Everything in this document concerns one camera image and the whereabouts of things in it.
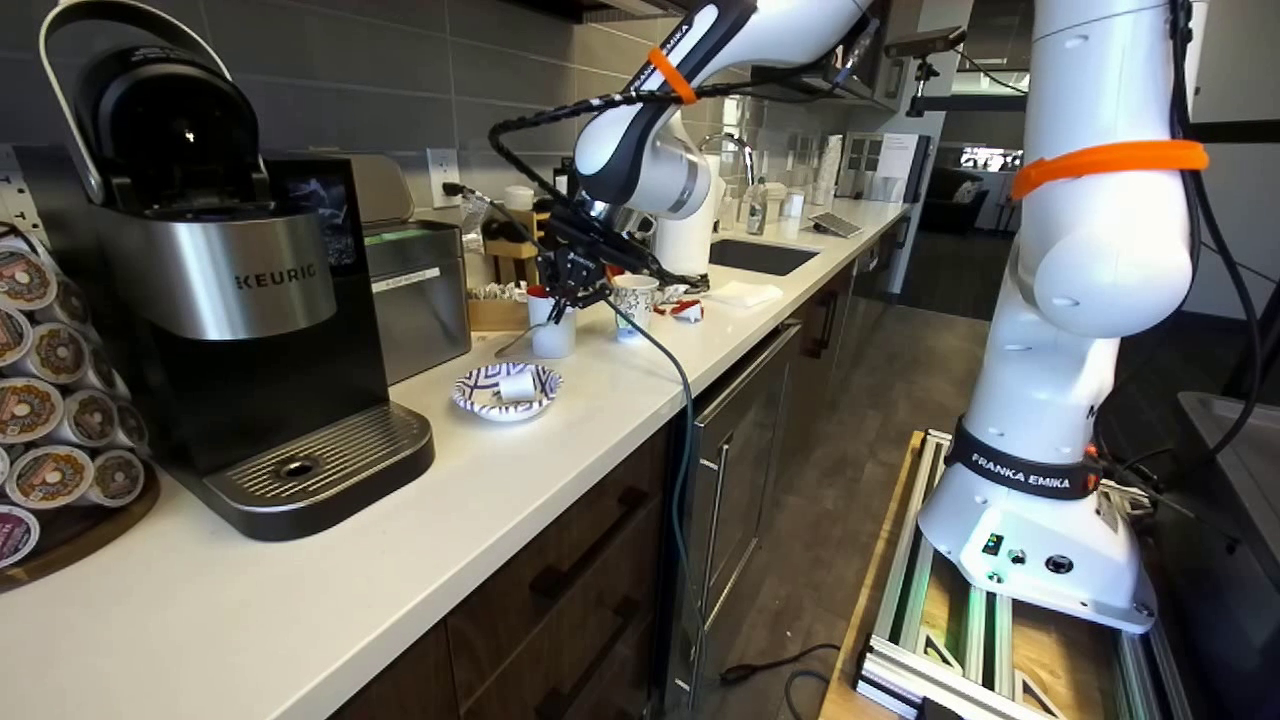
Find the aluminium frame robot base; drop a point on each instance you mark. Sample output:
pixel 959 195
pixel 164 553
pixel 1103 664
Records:
pixel 926 645

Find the white paper towel roll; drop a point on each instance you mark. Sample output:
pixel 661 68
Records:
pixel 682 240

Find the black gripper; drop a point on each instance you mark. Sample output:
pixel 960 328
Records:
pixel 573 258

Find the coffee pod carousel rack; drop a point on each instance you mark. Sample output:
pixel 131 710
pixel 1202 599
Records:
pixel 75 451

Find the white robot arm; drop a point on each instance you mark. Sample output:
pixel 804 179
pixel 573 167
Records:
pixel 1103 252

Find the white patterned cup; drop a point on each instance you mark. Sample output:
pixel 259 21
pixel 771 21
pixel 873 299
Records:
pixel 634 307

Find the wooden condiment organizer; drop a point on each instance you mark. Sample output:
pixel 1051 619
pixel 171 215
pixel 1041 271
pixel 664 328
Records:
pixel 511 247

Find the black undermount sink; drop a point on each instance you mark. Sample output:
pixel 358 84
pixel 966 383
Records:
pixel 757 258

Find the stainless steel box appliance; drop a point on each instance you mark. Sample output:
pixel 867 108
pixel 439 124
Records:
pixel 416 284

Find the white mug red rim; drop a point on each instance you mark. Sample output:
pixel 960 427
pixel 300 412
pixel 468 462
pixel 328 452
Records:
pixel 551 336

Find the small red white packet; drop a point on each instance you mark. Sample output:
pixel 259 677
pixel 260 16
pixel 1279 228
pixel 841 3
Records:
pixel 684 308

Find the black silver Keurig coffee maker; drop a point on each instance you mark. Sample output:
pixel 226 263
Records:
pixel 229 284

